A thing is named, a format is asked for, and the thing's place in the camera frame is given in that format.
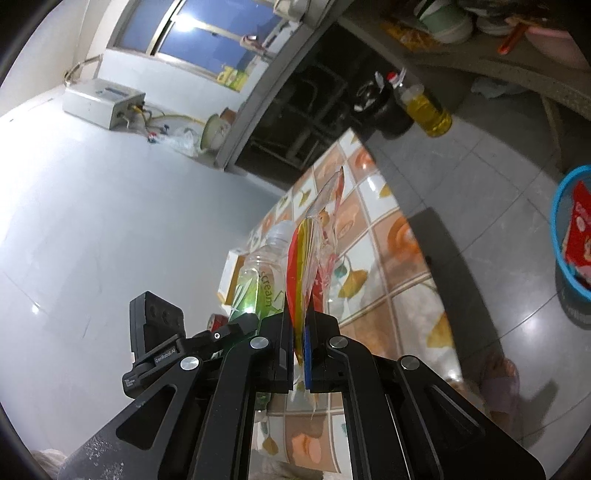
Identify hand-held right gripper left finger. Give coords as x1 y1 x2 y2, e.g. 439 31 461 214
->
58 302 296 480

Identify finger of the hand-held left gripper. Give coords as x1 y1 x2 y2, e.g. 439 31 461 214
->
215 316 259 346

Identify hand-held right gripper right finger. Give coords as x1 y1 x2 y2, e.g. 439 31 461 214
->
302 298 548 480

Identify white yellow small carton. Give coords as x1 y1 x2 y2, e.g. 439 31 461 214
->
217 248 252 306

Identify clear green label bottle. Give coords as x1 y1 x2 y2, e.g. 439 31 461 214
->
228 220 297 333

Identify red yellow plastic wrapper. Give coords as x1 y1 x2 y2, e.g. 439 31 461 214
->
285 166 347 414

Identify blue plastic basket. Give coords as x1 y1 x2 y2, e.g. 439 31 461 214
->
551 165 591 330

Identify red snack bag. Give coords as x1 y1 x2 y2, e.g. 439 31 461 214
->
561 180 591 278

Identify ginkgo print tablecloth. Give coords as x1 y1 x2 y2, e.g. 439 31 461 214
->
245 127 465 480

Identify thin clear plastic bag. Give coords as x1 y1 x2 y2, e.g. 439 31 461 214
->
159 127 199 155

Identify white water heater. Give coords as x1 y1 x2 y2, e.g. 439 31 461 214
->
62 78 147 131

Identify yellow detergent bottle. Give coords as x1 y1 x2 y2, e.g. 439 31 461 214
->
217 65 254 90

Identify concrete kitchen counter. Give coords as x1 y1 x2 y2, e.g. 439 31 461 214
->
215 0 591 176

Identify dark jar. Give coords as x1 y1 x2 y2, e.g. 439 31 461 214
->
353 74 414 139

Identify cooking oil bottle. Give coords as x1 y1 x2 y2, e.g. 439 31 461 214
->
388 69 453 138

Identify window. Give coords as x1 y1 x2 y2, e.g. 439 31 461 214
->
107 0 287 81

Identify white jug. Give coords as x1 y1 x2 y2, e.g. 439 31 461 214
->
272 0 333 21

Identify grey rag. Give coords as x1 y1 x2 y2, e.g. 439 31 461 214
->
471 76 513 100

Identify yellow snack packets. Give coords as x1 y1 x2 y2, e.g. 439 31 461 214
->
383 16 439 49

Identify green white bowl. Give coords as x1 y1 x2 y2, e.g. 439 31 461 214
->
413 0 474 44

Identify stack of plates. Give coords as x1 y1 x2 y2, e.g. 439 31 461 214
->
475 14 518 35

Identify pink basin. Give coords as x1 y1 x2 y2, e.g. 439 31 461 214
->
505 16 587 65

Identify yellow hose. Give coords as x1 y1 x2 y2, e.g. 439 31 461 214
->
134 104 204 126

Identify red handled utensil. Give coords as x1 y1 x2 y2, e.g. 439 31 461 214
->
498 23 527 55

